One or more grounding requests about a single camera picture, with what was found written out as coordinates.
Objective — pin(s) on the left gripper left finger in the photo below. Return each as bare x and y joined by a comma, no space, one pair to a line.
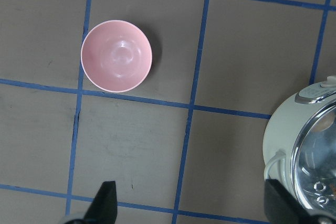
103,208

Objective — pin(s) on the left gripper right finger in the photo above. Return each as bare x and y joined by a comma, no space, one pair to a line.
280,207

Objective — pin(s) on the beige egg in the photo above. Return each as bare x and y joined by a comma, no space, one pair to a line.
323,124

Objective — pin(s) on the white electric cooking pot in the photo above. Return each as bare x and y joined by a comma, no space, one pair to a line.
285,126

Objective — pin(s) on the brown grid table mat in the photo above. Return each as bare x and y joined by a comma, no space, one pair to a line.
183,147

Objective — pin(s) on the pink bowl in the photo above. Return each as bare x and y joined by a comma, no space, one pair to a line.
116,56

